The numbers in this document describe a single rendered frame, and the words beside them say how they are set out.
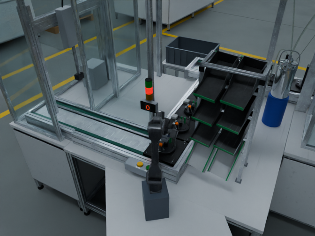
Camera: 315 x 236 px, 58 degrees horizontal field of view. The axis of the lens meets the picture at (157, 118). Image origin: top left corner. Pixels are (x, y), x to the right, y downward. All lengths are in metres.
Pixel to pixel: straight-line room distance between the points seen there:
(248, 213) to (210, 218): 0.23
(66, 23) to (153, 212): 1.54
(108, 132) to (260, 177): 1.17
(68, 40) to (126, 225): 1.47
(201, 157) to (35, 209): 1.85
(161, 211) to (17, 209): 1.81
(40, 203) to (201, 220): 1.83
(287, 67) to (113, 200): 1.52
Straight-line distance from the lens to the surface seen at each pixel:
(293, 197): 2.65
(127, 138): 2.19
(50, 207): 3.08
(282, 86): 2.33
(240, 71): 1.54
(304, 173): 2.44
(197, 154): 1.87
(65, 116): 2.53
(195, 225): 1.77
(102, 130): 2.30
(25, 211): 3.14
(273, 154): 2.28
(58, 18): 2.40
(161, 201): 1.64
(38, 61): 2.01
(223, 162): 1.84
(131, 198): 1.88
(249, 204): 1.92
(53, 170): 2.73
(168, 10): 6.64
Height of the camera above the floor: 2.36
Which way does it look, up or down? 37 degrees down
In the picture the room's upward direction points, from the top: 1 degrees counter-clockwise
